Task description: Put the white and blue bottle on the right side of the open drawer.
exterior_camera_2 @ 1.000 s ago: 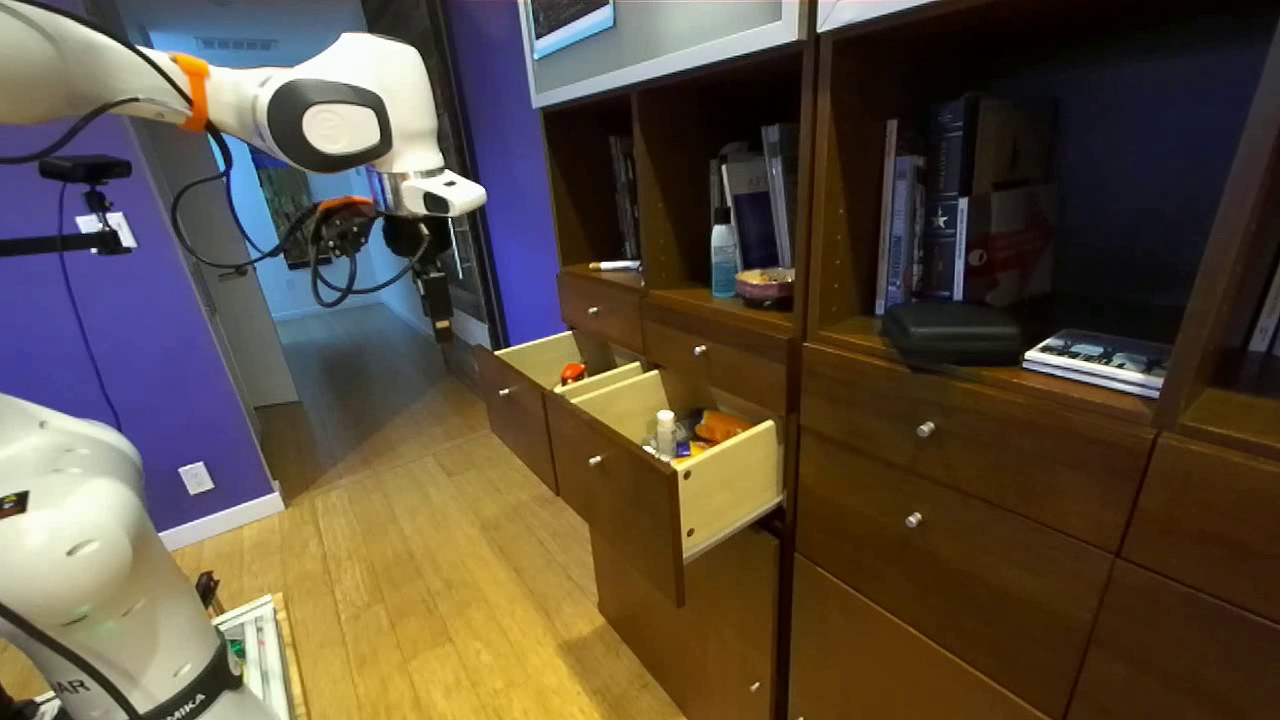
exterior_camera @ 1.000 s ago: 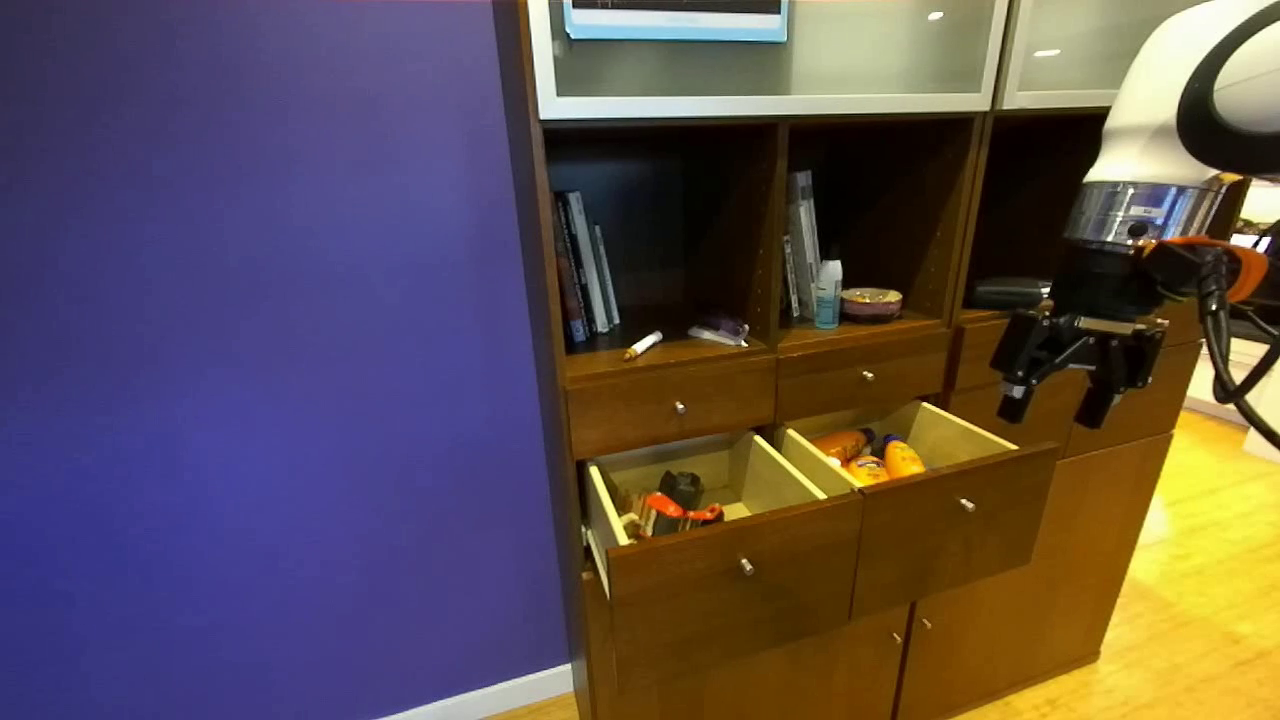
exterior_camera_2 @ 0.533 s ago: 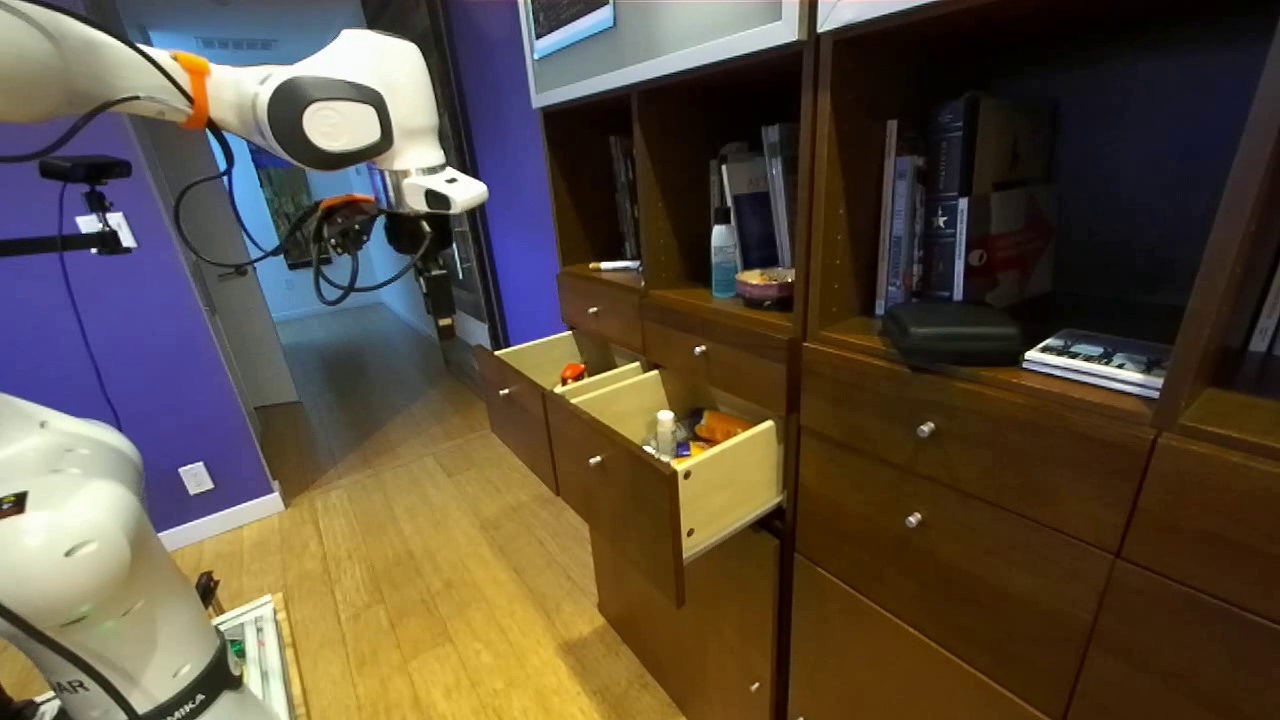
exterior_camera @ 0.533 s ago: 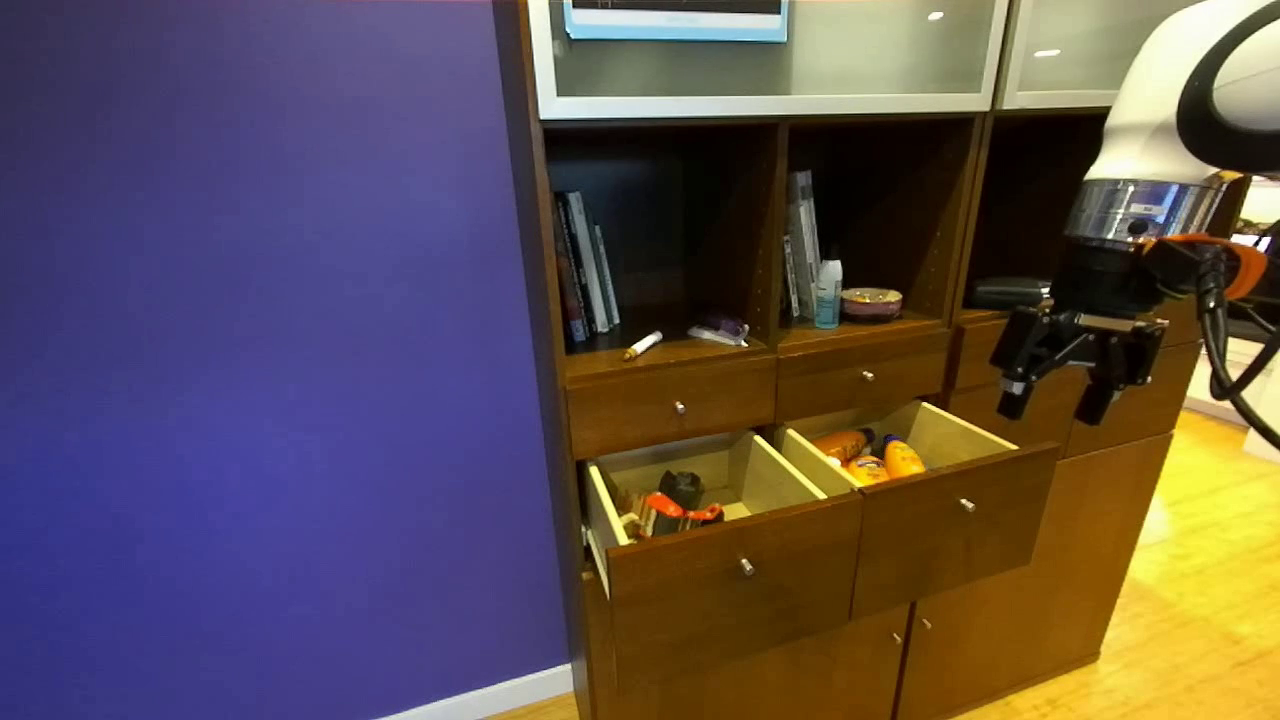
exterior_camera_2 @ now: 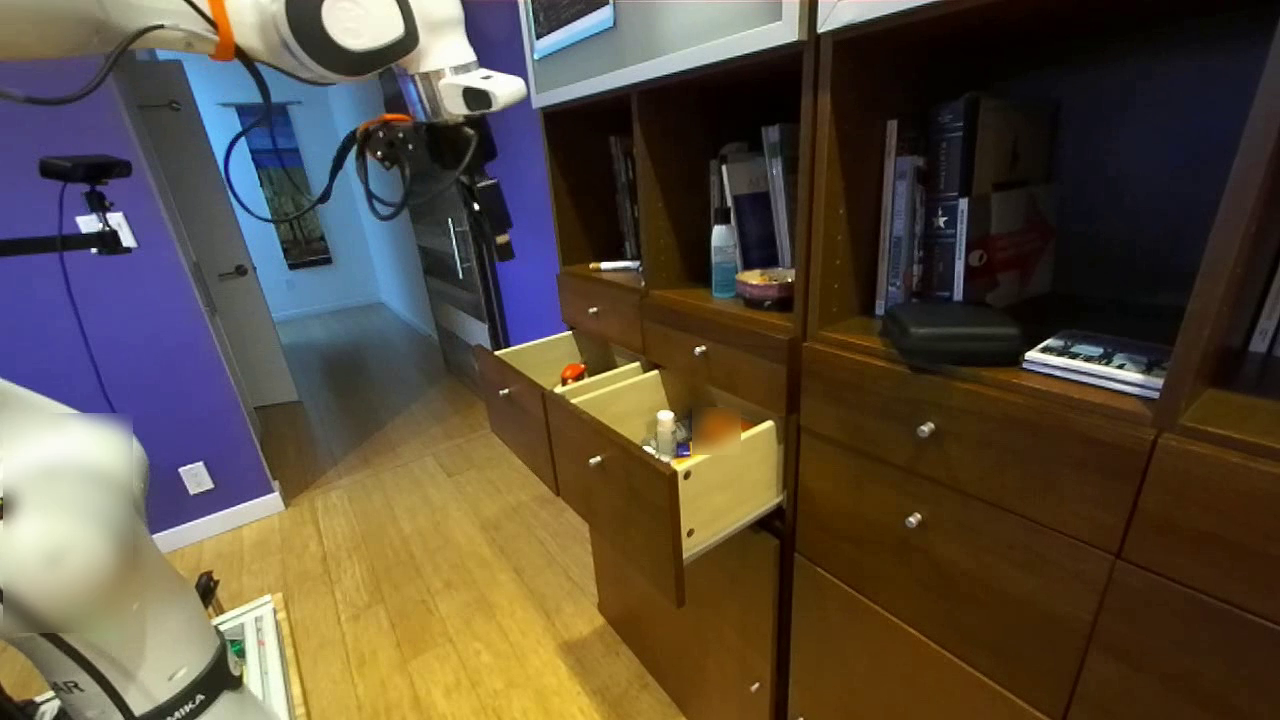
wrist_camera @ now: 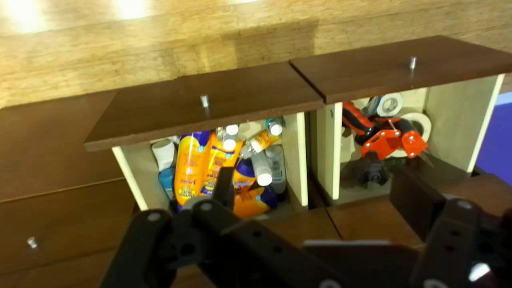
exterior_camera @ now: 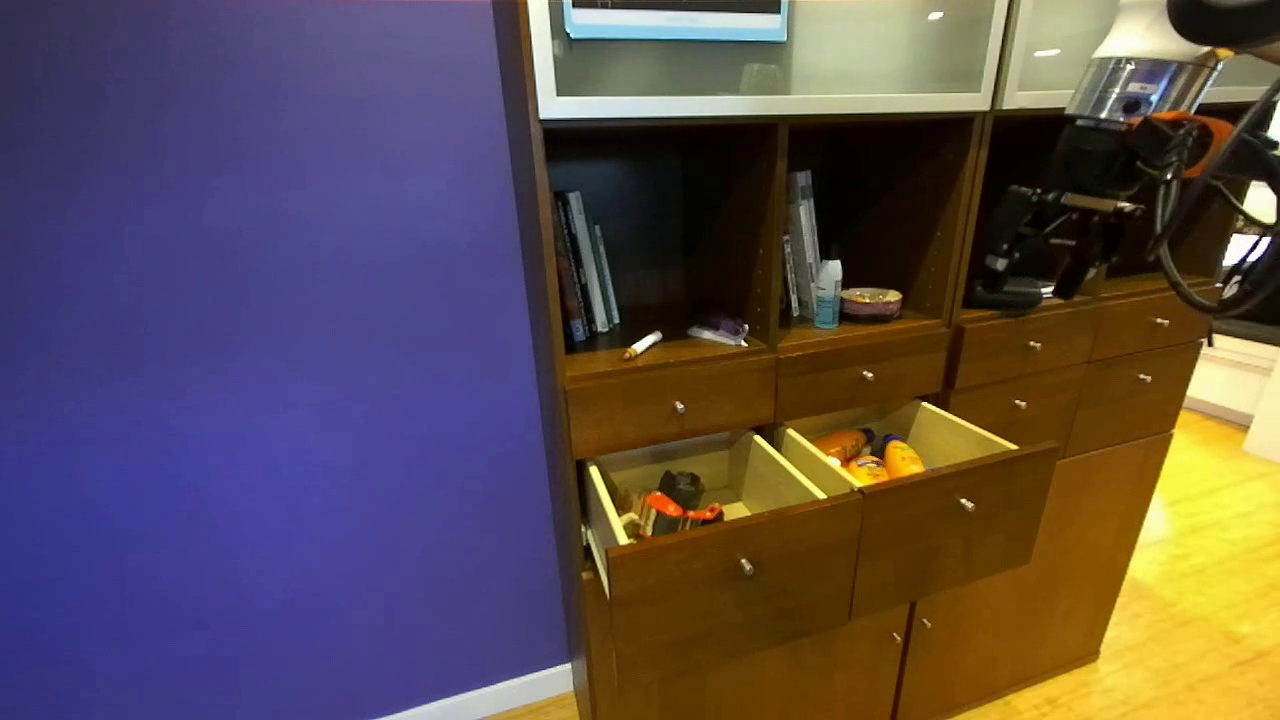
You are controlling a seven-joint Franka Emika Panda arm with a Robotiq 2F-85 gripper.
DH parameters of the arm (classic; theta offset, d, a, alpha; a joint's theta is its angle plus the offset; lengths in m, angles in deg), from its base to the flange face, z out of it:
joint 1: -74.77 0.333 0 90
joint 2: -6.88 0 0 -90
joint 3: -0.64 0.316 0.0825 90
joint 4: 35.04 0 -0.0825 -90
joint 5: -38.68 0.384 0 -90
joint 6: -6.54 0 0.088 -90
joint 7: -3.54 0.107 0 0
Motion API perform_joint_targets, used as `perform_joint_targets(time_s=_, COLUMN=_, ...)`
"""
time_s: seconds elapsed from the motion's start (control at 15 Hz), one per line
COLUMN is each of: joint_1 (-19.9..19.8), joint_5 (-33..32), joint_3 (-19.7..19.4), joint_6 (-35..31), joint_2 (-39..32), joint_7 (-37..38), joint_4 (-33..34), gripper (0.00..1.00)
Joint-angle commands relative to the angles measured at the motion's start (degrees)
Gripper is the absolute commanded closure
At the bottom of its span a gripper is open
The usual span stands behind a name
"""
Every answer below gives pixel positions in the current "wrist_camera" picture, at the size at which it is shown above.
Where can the clear bottle white cap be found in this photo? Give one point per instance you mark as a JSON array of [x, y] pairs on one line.
[[261, 168], [227, 139], [275, 126]]

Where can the white tape roll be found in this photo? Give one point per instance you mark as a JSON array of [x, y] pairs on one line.
[[418, 123]]

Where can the wood drawer holding bottles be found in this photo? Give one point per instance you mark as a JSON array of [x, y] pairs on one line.
[[160, 106]]

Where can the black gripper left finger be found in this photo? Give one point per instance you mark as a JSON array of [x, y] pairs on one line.
[[160, 250]]

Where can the wood drawer holding tools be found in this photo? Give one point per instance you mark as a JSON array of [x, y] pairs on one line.
[[373, 69]]

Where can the grey round roll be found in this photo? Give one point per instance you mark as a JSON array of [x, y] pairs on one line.
[[389, 104]]

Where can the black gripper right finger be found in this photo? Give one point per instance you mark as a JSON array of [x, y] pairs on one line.
[[458, 240]]

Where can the red black tool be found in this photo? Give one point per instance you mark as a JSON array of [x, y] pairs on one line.
[[355, 120]]

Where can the red orange hand tool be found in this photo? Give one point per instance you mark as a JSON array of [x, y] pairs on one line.
[[392, 141]]

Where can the grey translucent bottle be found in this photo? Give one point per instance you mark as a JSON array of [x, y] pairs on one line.
[[278, 168]]

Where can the small orange tube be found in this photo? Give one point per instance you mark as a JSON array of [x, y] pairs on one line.
[[264, 141]]

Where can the orange sunscreen bottle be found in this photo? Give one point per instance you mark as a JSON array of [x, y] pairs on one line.
[[189, 170], [250, 202], [218, 162]]

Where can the small silver drawer knob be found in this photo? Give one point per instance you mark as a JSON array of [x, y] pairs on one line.
[[411, 62], [32, 242], [203, 101]]

